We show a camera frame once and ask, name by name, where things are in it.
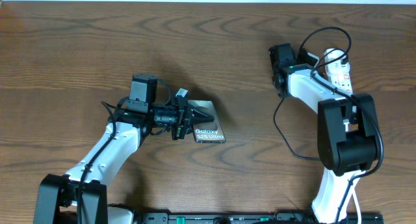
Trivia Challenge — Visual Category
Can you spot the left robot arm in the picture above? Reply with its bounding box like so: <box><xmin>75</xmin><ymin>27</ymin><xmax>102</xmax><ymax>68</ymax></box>
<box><xmin>34</xmin><ymin>73</ymin><xmax>216</xmax><ymax>223</ymax></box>

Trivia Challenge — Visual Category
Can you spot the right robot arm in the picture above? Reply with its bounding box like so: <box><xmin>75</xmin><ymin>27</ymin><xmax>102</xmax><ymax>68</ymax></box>
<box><xmin>268</xmin><ymin>44</ymin><xmax>384</xmax><ymax>223</ymax></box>

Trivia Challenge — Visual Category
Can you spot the white USB charger plug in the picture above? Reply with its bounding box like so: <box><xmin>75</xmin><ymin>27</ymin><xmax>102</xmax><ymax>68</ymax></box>
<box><xmin>324</xmin><ymin>48</ymin><xmax>350</xmax><ymax>74</ymax></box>

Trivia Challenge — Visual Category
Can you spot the white power strip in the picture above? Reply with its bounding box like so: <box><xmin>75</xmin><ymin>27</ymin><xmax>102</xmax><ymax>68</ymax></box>
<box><xmin>325</xmin><ymin>66</ymin><xmax>353</xmax><ymax>93</ymax></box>

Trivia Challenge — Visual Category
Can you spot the left camera black cable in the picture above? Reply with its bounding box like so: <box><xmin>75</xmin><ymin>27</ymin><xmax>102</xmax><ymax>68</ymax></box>
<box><xmin>76</xmin><ymin>77</ymin><xmax>173</xmax><ymax>224</ymax></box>

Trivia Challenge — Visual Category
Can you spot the black USB charging cable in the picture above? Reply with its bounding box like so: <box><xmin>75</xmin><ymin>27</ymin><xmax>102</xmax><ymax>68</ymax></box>
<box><xmin>273</xmin><ymin>48</ymin><xmax>350</xmax><ymax>162</ymax></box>

